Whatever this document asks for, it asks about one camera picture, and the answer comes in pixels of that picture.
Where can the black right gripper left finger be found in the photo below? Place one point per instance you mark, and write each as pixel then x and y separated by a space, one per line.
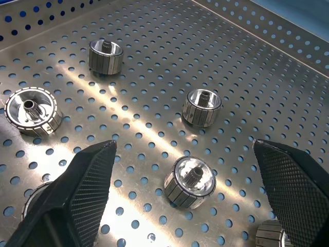
pixel 77 200

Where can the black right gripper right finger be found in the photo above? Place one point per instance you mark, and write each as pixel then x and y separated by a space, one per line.
pixel 295 193

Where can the metal rotor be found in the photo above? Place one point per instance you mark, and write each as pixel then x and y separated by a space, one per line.
pixel 28 199
pixel 198 117
pixel 180 195
pixel 18 110
pixel 102 64

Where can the metal rotor top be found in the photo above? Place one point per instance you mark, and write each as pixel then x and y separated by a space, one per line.
pixel 102 64

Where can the metal nut in metal tray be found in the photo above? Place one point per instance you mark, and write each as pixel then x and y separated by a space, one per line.
pixel 268 234

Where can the perforated metal tray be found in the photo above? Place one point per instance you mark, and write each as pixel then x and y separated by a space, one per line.
pixel 164 77

